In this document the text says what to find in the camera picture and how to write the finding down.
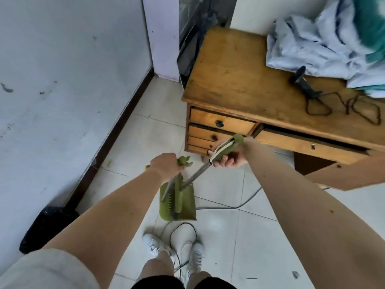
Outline small white trash bin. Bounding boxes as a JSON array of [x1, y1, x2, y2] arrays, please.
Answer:
[[19, 206, 80, 255]]

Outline person's left white shoe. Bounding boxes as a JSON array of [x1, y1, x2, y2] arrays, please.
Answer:
[[142, 234, 176, 260]]

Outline person's right hand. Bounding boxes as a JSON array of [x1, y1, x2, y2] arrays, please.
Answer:
[[212, 138, 250, 169]]

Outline person's leg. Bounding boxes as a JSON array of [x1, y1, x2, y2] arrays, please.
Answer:
[[137, 251, 176, 283], [186, 270, 213, 289]]

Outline person's left forearm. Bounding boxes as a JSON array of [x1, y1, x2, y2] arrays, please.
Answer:
[[42, 170, 165, 288]]

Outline person's right forearm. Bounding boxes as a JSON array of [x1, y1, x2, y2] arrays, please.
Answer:
[[243, 138, 385, 289]]

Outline wooden desk with drawers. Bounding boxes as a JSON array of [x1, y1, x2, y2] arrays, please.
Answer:
[[182, 26, 385, 191]]

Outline person's black shorts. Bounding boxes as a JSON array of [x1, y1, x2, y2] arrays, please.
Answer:
[[131, 275, 238, 289]]

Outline pile of pale cloth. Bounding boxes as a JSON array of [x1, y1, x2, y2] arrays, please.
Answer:
[[266, 0, 385, 98]]

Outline person's left leg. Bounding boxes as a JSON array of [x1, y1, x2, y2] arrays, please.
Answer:
[[137, 251, 176, 283]]

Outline person's white shoe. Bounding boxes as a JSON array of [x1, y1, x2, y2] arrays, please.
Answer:
[[142, 234, 176, 260], [180, 241, 205, 286]]

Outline green dustpan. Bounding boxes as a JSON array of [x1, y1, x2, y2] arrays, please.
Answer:
[[145, 155, 198, 222]]

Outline person's right white shoe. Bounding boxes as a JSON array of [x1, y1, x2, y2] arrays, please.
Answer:
[[180, 241, 205, 286]]

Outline green broom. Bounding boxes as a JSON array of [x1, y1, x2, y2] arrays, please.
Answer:
[[173, 134, 245, 214]]

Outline person's left hand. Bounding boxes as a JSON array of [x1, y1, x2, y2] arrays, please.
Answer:
[[145, 153, 186, 183]]

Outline dark brown baseboard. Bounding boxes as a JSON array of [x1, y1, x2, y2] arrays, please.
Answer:
[[64, 67, 156, 210]]

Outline black cabinet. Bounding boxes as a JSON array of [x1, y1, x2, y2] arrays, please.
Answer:
[[176, 0, 238, 89]]

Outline grey power cable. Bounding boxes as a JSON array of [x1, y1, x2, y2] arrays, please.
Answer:
[[195, 186, 263, 211]]

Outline person's white shirt sleeve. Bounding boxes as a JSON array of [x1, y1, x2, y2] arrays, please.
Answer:
[[0, 248, 100, 289]]

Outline person's right leg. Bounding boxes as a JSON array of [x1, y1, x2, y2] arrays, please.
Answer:
[[186, 270, 213, 289]]

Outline black floor cable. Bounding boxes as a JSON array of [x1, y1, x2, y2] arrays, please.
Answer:
[[168, 222, 199, 276]]

